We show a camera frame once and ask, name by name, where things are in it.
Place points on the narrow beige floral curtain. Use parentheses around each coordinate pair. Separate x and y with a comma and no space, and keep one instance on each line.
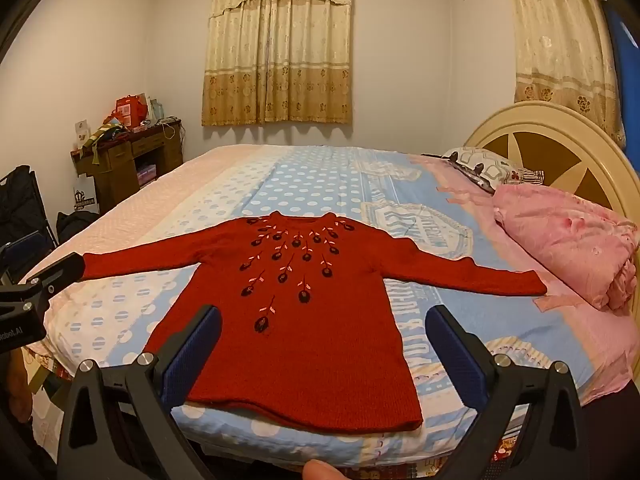
(555,50)

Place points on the brown wooden desk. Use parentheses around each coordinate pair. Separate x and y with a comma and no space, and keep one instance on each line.
(120,170)

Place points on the white patterned pillow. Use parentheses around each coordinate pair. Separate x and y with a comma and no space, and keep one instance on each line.
(480,165)

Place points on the cream and brown headboard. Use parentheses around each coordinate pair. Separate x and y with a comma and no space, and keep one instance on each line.
(550,125)

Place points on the red gift bag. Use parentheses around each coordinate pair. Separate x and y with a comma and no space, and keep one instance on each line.
(131,110)

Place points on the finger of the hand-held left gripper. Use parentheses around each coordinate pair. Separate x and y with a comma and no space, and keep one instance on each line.
(57,272)

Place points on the pink folded quilt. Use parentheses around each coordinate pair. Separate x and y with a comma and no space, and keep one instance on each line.
(560,235)

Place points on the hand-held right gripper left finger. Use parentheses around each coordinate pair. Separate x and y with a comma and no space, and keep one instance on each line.
(192,355)

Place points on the green yellow striped cloth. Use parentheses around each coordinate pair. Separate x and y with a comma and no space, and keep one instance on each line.
(97,142)

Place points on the red knitted sweater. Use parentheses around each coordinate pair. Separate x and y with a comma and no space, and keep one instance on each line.
(310,350)

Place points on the black bag on chair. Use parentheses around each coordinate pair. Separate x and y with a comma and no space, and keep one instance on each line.
(22,205)

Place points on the white shopping bag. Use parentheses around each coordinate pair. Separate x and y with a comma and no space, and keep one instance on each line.
(85,195)

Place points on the bed with blue patterned sheet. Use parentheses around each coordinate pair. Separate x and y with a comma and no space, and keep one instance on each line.
(320,180)

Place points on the blue panel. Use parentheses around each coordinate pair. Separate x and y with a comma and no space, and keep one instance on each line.
(622,65)

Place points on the person's right hand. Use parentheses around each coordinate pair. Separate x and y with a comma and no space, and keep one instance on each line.
(324,471)

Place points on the small white box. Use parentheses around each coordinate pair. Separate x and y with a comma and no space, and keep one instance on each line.
(81,132)

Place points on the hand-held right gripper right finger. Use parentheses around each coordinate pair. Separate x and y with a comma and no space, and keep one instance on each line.
(457,355)

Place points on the wide beige floral curtain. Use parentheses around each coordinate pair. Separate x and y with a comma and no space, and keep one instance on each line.
(275,50)

